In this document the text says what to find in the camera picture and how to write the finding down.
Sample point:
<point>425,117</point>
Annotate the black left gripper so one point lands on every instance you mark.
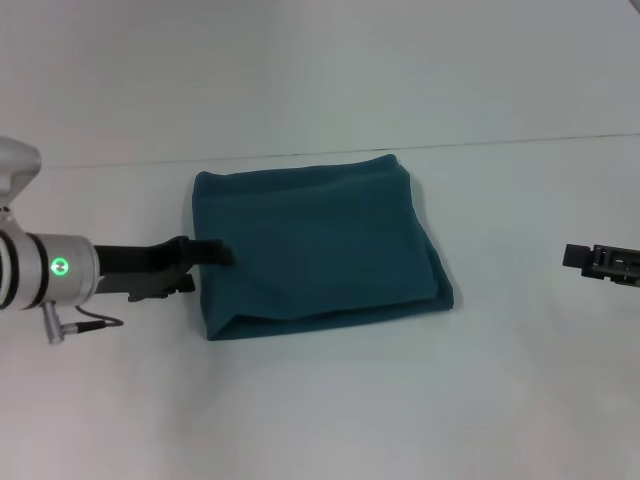
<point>135,270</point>

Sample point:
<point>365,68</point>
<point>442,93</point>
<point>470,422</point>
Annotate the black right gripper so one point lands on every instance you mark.
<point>617,265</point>

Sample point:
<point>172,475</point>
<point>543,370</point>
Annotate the teal blue t-shirt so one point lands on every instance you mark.
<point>320,250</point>

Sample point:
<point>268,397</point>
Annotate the silver round connector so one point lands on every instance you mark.
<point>52,322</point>

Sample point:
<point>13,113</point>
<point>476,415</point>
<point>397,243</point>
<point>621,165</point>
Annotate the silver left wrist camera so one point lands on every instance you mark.
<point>15,165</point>

